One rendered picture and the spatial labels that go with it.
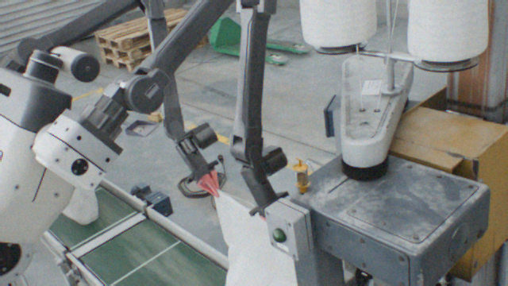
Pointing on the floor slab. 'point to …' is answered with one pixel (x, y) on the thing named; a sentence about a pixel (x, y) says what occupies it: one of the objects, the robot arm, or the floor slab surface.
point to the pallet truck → (225, 32)
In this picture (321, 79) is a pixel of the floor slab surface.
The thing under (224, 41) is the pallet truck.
